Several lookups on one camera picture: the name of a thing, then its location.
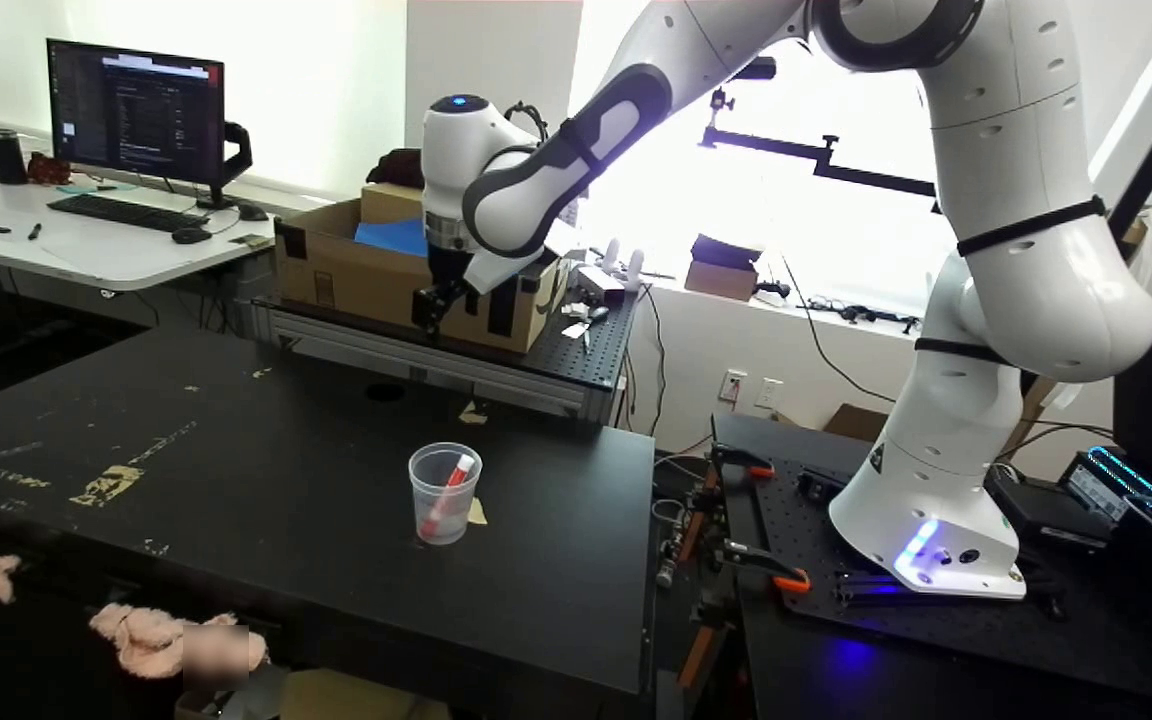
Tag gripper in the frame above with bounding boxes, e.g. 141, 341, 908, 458
412, 248, 478, 338

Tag monitor on arm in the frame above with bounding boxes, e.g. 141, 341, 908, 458
45, 37, 256, 212

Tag red marker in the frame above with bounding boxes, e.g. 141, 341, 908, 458
422, 453, 477, 539

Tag clear plastic cup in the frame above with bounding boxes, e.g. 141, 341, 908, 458
408, 442, 484, 547

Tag large cardboard box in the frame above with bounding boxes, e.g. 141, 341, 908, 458
273, 197, 573, 355

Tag blue sheet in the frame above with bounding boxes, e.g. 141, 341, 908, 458
353, 217, 430, 260

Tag small cardboard box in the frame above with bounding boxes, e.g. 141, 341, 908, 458
359, 181, 426, 226

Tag metal breadboard platform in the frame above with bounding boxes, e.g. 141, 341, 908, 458
250, 284, 643, 427

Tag dark bag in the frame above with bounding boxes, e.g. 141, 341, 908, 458
365, 147, 426, 190

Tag white hand controllers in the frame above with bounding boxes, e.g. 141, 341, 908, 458
600, 237, 646, 294

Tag cardboard box with black top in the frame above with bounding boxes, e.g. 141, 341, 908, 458
683, 234, 766, 303

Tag black keyboard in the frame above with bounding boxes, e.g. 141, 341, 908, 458
46, 192, 210, 234

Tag white desk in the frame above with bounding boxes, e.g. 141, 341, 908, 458
0, 158, 279, 293

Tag orange black clamp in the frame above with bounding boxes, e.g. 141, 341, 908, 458
674, 598, 739, 693
720, 539, 813, 594
710, 444, 776, 480

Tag brown cardboard box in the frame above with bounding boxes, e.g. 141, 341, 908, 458
820, 402, 888, 444

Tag black tumbler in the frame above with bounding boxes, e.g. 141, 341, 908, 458
0, 127, 30, 187

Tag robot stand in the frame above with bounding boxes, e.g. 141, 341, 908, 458
708, 412, 1152, 720

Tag black power brick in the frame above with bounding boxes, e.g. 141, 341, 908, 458
984, 464, 1113, 552

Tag computer with blue light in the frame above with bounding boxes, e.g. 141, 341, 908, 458
1060, 444, 1152, 563

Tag black cable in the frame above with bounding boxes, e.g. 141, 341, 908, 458
780, 254, 899, 407

